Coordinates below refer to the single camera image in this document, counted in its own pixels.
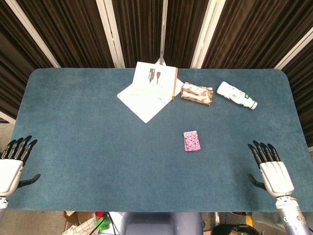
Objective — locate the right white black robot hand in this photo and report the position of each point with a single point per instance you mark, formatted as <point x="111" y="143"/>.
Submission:
<point x="277" y="177"/>

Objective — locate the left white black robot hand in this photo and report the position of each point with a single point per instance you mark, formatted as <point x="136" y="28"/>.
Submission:
<point x="9" y="171"/>

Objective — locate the red white patterned block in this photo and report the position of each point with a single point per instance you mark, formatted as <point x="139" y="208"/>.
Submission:
<point x="192" y="141"/>

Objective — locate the black bag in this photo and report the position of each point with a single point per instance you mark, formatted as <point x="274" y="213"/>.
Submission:
<point x="234" y="230"/>

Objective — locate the cardboard box with paper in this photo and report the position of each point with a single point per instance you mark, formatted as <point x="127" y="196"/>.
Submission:
<point x="78" y="224"/>

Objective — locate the white bottle with green cap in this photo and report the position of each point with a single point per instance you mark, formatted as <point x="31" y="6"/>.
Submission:
<point x="232" y="93"/>

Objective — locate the red object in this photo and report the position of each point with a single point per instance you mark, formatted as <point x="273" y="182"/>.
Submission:
<point x="98" y="214"/>

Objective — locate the green plastic object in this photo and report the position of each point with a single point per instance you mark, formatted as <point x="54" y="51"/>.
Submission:
<point x="102" y="223"/>

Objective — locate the gold red snack packet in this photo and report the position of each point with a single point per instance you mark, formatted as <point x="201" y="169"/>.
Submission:
<point x="196" y="93"/>

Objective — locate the grey robot torso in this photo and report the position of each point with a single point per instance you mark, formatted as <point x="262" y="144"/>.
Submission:
<point x="156" y="224"/>

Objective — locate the dark brown pleated curtain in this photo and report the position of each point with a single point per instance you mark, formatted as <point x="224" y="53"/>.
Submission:
<point x="249" y="31"/>

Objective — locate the white notebook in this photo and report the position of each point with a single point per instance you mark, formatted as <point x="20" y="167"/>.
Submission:
<point x="146" y="107"/>

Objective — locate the white box with brown edge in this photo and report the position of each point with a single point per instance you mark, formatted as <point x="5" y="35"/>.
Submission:
<point x="159" y="80"/>

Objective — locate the thin metal pole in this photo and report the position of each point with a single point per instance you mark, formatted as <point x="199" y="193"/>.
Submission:
<point x="163" y="31"/>

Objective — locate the white frame post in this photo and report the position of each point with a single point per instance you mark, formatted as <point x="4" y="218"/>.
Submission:
<point x="296" y="50"/>
<point x="207" y="34"/>
<point x="31" y="31"/>
<point x="111" y="34"/>

